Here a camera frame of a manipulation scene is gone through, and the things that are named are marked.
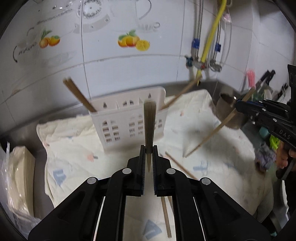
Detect wooden chopstick five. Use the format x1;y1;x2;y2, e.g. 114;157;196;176
168;196;174;211

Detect wooden chopstick four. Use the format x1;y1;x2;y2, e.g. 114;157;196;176
165;152;198;180

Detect wooden chopstick two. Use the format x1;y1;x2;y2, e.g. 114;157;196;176
183;87;256;158

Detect wooden chopstick three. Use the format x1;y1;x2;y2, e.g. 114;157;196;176
161;197;172;238

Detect wooden chopstick six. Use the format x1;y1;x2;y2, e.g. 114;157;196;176
144;100;157;172

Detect wooden chopstick one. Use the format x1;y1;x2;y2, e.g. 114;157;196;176
160;74;202;110

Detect wooden chopstick nine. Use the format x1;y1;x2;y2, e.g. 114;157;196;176
62;77;96;113

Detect wooden chopstick ten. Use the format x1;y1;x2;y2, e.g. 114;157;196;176
67;77;98;113

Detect right hand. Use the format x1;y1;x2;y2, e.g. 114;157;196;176
275;141;295;169

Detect blue knitted cloth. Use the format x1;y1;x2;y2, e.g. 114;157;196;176
255;142;276;173

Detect white quilted patterned mat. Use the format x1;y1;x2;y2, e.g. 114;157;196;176
36;89;275;241

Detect pink bottle brush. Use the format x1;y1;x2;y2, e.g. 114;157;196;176
246;69;255;88

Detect metal bowl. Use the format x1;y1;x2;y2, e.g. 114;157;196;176
216;93;247;130

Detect beige plastic utensil holder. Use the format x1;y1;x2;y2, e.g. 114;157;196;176
90;86;168;152

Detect metal water valve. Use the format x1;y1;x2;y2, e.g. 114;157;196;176
185;56;207;70

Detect beige tissue pack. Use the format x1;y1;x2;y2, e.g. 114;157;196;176
6;146;35;216

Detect black handled knife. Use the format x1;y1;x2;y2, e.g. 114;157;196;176
255;70;275;91

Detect braided steel hose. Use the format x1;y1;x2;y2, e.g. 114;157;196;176
191;0;204;61

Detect yellow gas hose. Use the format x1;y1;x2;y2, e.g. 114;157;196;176
196;0;228;80

